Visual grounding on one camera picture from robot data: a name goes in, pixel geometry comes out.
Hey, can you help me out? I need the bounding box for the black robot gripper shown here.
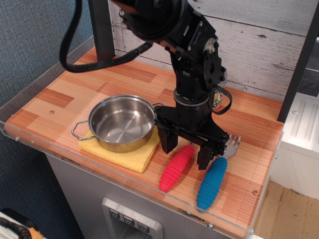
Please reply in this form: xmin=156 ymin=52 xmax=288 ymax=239
xmin=154 ymin=100 xmax=229 ymax=170

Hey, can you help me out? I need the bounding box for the red handled metal spoon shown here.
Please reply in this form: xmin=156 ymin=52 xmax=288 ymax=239
xmin=159 ymin=144 xmax=195 ymax=192

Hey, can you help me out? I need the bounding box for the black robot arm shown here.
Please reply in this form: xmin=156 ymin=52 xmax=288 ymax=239
xmin=116 ymin=0 xmax=230 ymax=170

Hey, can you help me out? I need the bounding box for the stainless steel pot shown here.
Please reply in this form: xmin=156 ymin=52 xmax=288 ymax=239
xmin=71 ymin=95 xmax=156 ymax=153

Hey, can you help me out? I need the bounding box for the peas and carrots toy can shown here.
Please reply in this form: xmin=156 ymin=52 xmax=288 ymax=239
xmin=212 ymin=79 xmax=227 ymax=111

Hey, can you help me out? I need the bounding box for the yellow folded cloth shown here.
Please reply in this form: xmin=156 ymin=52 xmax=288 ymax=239
xmin=78 ymin=126 xmax=160 ymax=173

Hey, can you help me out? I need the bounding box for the silver dispenser button panel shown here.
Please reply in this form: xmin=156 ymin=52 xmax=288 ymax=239
xmin=102 ymin=197 xmax=164 ymax=239

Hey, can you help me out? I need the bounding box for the grey toy kitchen cabinet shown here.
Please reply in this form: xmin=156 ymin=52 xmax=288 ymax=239
xmin=47 ymin=155 xmax=228 ymax=239

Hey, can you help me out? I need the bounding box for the orange plush object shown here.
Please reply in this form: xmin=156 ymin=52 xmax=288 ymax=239
xmin=26 ymin=228 xmax=44 ymax=239

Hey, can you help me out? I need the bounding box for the blue handled metal fork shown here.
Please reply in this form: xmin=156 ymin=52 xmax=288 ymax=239
xmin=196 ymin=134 xmax=242 ymax=212

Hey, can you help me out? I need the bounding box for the clear acrylic guard rail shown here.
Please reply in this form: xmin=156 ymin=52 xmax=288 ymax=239
xmin=1 ymin=46 xmax=283 ymax=239

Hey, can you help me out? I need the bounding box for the dark grey right post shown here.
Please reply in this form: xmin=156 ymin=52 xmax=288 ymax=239
xmin=277 ymin=3 xmax=319 ymax=123

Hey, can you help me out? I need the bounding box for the dark grey post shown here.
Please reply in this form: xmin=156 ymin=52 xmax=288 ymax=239
xmin=88 ymin=0 xmax=115 ymax=61
xmin=277 ymin=3 xmax=319 ymax=123

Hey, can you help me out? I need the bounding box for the dark grey left post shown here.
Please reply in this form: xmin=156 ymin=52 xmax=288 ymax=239
xmin=88 ymin=0 xmax=115 ymax=61

